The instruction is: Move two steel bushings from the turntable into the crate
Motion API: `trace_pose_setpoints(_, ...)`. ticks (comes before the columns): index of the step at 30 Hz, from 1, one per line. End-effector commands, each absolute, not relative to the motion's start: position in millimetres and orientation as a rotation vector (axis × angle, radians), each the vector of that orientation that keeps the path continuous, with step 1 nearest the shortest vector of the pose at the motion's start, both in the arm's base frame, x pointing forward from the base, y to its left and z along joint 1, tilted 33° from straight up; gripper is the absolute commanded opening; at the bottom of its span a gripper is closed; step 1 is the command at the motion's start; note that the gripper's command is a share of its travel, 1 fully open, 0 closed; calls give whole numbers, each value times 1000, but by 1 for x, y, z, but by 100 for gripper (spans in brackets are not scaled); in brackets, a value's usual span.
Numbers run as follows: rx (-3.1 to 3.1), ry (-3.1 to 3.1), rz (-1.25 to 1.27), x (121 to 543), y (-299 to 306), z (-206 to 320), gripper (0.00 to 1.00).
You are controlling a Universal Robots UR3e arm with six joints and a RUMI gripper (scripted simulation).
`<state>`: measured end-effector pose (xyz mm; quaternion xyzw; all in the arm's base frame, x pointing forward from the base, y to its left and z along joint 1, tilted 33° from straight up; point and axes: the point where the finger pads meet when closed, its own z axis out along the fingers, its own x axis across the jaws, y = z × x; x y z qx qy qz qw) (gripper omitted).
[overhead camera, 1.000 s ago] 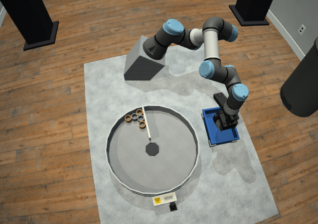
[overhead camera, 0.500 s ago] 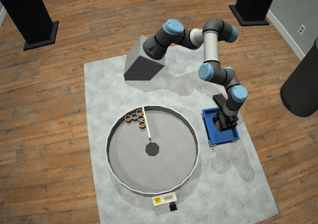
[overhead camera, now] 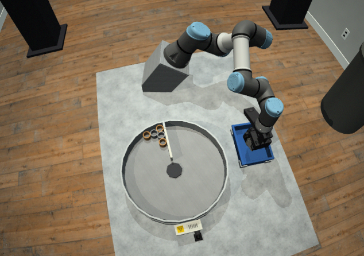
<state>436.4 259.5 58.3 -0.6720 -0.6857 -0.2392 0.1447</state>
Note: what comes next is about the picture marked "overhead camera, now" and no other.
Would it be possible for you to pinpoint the blue open-top crate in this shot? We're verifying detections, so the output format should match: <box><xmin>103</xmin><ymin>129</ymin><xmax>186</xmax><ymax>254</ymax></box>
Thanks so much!
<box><xmin>230</xmin><ymin>122</ymin><xmax>274</xmax><ymax>168</ymax></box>

